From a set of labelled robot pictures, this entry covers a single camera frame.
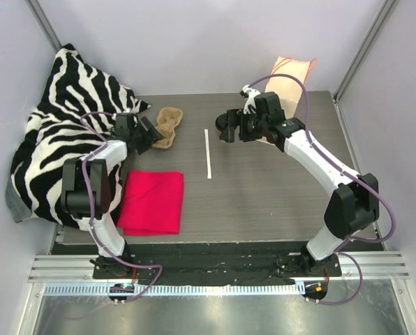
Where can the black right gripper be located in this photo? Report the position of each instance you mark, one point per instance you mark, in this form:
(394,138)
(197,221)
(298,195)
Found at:
(239,123)

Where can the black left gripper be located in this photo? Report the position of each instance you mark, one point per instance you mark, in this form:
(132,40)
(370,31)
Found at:
(144,135)

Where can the black plastic cup lid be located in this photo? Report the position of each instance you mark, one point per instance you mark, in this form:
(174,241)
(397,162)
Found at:
(221,122)

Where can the brown cardboard cup carrier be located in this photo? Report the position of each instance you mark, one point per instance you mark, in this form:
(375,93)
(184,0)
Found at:
(167,120)

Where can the brown paper takeout bag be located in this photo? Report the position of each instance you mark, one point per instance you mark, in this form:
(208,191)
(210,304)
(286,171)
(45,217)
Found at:
(288,91)

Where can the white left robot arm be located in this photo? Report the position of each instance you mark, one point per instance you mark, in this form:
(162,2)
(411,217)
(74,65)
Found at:
(85,191)

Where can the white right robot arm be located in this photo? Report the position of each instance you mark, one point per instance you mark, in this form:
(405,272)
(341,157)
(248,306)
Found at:
(352,205)

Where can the white wrapped straw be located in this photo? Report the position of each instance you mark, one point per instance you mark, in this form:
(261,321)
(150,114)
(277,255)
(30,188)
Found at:
(207,151)

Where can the red folded cloth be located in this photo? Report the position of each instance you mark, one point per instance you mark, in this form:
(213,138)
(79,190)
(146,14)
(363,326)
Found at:
(152,203)

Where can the zebra print cushion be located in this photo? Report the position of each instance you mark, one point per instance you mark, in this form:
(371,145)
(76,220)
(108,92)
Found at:
(76,111)

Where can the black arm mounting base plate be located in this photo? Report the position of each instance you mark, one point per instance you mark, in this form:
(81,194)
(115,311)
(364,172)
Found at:
(210,263)

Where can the white slotted cable duct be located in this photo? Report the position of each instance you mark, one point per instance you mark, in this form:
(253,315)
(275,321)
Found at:
(124,290)

